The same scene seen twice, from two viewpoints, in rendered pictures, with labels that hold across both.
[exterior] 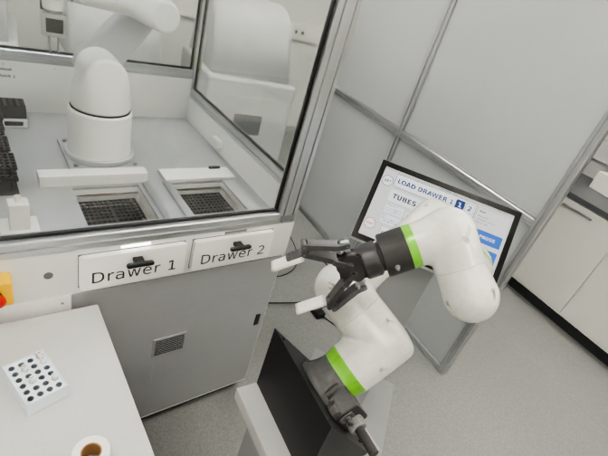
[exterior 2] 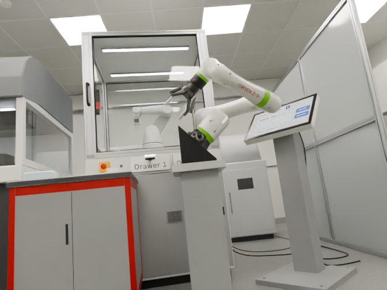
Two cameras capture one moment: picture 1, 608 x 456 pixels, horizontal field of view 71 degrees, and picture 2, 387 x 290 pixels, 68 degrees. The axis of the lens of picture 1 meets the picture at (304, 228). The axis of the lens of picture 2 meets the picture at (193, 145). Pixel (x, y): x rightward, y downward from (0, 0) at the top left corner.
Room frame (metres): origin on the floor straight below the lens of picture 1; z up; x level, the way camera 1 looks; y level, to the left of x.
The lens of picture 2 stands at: (-0.60, -1.08, 0.57)
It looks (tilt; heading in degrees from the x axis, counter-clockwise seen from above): 11 degrees up; 36
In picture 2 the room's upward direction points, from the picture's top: 6 degrees counter-clockwise
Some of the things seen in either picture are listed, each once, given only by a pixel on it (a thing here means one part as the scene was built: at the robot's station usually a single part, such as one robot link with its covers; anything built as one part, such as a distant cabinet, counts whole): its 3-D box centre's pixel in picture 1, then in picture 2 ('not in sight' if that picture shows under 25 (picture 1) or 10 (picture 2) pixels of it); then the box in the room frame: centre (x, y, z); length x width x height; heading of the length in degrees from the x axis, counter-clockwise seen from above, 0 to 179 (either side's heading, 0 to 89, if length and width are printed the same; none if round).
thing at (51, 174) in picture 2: not in sight; (41, 176); (0.15, 0.48, 0.78); 0.15 x 0.10 x 0.04; 137
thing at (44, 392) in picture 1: (35, 381); not in sight; (0.56, 0.46, 0.78); 0.12 x 0.08 x 0.04; 59
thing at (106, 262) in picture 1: (135, 264); (150, 163); (0.92, 0.42, 0.87); 0.29 x 0.02 x 0.11; 134
